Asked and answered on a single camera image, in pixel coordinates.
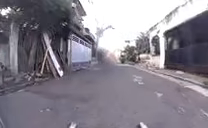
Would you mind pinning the green bushes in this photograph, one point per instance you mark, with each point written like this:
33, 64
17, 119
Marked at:
129, 53

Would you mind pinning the building with pale gate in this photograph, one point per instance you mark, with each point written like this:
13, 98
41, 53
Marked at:
80, 50

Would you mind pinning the bare tree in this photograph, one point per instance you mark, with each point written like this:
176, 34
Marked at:
99, 36

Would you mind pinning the grey asphalt road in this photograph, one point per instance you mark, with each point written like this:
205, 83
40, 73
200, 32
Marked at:
108, 100

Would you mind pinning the leaning wooden planks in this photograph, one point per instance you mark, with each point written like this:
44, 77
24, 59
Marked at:
52, 56

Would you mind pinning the robot's own part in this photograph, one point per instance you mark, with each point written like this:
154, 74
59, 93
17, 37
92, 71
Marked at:
72, 125
142, 125

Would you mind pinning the dark wooden fence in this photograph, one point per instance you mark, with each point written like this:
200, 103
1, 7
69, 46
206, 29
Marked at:
28, 53

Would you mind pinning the white building with dark gate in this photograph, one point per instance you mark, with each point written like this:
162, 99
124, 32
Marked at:
178, 33

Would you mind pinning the spreading dark tree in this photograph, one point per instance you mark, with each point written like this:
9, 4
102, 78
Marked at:
35, 13

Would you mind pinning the grey concrete pavement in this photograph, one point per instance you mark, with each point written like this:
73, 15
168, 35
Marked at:
192, 80

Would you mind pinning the grey wall with pillar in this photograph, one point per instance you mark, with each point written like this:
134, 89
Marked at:
13, 46

